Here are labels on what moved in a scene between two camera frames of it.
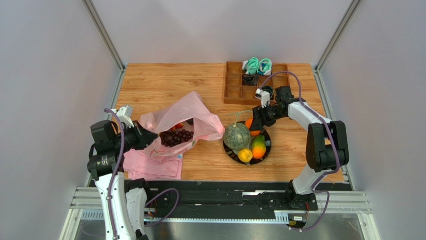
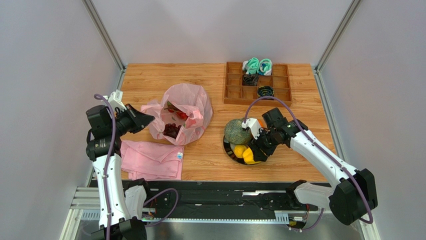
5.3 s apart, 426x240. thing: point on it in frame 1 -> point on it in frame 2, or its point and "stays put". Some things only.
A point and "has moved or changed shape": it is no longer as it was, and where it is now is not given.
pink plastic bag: x=207 y=126 -> x=192 y=100
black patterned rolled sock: x=250 y=79 stays put
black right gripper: x=258 y=115 -> x=263 y=143
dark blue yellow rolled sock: x=269 y=89 stays put
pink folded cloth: x=141 y=165 stays put
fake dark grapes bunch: x=171 y=138 -> x=171 y=130
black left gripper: x=144 y=137 -> x=139 y=120
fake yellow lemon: x=245 y=155 -> x=238 y=150
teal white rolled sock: x=251 y=66 stays put
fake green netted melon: x=237 y=137 has moved or changed shape
